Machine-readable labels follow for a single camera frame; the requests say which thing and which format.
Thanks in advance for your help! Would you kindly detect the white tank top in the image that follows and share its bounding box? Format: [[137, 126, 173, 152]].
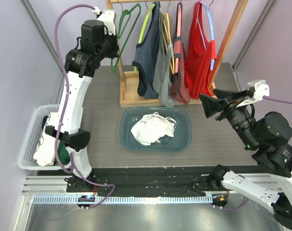
[[130, 112, 177, 146]]

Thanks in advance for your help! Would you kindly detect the navy blue tank top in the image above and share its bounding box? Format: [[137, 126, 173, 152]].
[[132, 1, 160, 99]]

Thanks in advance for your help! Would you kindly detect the lime green hanger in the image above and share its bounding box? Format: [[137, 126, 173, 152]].
[[132, 1, 160, 77]]

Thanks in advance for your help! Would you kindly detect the dark green hanger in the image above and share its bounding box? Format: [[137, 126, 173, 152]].
[[110, 3, 142, 74]]

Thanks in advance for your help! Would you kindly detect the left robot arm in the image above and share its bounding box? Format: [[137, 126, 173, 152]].
[[45, 19, 119, 192]]

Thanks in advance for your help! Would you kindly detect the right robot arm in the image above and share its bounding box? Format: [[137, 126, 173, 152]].
[[199, 87, 292, 230]]

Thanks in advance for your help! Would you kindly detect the light blue hanger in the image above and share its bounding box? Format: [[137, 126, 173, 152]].
[[197, 1, 215, 71]]

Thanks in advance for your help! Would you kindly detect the pink tank top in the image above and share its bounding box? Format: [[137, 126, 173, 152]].
[[170, 38, 190, 104]]

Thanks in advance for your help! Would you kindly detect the red tank top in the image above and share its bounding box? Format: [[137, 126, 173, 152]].
[[185, 1, 216, 99]]

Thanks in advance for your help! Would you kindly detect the grey tank top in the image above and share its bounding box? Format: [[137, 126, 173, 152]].
[[152, 12, 175, 107]]

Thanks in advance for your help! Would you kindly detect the yellow hanger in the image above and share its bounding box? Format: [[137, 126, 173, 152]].
[[162, 13, 175, 74]]

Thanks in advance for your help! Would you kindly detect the pink hanger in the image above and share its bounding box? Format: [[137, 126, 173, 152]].
[[174, 1, 183, 73]]

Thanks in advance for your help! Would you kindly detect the wooden clothes rack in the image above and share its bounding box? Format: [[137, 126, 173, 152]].
[[118, 0, 248, 108]]

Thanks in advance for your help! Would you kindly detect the teal plastic tub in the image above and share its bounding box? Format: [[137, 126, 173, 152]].
[[119, 106, 192, 152]]

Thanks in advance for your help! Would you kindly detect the green folded cloth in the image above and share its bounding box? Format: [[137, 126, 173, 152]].
[[57, 141, 70, 166]]

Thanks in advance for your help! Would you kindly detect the white plastic basket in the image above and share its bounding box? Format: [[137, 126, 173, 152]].
[[18, 104, 61, 171]]

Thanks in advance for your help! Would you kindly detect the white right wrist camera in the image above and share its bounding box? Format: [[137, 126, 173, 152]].
[[237, 79, 270, 107]]

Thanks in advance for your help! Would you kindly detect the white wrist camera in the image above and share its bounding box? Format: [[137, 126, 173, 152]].
[[237, 79, 270, 107], [92, 7, 116, 36]]

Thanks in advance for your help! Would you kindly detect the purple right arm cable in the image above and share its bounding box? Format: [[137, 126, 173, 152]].
[[263, 96, 292, 105]]

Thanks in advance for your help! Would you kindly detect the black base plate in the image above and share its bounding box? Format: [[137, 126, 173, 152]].
[[38, 166, 222, 196]]

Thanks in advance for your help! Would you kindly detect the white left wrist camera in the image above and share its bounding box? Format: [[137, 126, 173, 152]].
[[92, 7, 116, 36]]

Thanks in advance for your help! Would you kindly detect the white slotted cable duct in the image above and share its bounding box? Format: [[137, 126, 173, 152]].
[[32, 194, 213, 205]]

